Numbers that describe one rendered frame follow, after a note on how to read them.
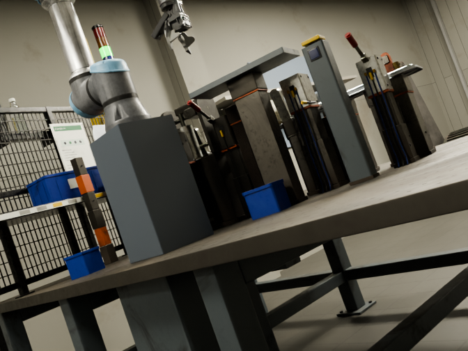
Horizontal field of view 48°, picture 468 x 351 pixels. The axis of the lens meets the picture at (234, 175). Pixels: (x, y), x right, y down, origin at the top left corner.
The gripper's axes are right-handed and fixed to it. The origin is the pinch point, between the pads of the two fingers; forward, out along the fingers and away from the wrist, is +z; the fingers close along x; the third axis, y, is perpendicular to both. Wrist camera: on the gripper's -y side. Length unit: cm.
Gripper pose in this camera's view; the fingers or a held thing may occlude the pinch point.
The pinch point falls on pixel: (180, 53)
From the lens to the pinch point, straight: 218.1
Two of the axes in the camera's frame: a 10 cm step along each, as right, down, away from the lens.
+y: 8.5, -3.1, -4.3
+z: 3.2, 9.5, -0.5
